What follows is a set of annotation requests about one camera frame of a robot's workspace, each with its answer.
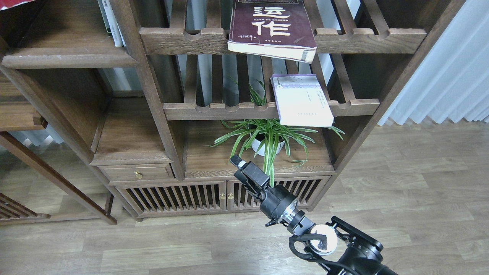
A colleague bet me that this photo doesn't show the wooden side furniture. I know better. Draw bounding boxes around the wooden side furniture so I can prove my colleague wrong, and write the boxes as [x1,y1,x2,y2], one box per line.
[1,74,117,225]

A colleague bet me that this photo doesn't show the dark wooden bookshelf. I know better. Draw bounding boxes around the dark wooden bookshelf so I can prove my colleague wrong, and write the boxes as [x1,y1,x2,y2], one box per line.
[1,0,465,221]

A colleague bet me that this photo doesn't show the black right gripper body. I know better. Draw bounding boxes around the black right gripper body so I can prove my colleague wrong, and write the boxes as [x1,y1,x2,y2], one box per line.
[248,185,306,233]

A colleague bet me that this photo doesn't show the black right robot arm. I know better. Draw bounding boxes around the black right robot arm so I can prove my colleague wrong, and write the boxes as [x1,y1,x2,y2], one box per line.
[230,155,394,275]

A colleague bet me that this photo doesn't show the brass drawer knob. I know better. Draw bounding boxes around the brass drawer knob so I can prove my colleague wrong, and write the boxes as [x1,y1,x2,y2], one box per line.
[134,170,143,179]

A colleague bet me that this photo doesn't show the white purple book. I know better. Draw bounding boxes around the white purple book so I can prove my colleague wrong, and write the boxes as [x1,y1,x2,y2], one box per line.
[270,74,334,128]

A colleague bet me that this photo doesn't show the red survival guide book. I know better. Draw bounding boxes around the red survival guide book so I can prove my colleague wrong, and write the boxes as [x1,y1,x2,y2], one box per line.
[0,0,33,11]

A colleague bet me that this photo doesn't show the white pleated curtain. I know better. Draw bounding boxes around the white pleated curtain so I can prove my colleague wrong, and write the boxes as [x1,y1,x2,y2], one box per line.
[378,0,489,126]

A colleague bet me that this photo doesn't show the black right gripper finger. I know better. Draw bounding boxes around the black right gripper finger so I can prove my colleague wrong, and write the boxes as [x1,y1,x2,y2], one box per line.
[230,155,270,189]
[234,171,262,202]

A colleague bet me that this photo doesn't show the green spider plant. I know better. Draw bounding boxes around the green spider plant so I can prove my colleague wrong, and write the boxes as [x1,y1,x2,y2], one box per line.
[207,76,345,188]

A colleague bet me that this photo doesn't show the white plant pot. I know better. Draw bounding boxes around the white plant pot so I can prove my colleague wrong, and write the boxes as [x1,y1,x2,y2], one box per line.
[251,134,285,157]

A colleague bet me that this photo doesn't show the white upright books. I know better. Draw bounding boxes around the white upright books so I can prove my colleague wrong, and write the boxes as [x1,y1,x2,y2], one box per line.
[98,0,126,47]

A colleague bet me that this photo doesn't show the dark maroon book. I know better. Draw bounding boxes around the dark maroon book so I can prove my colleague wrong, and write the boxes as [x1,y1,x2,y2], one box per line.
[227,0,317,64]

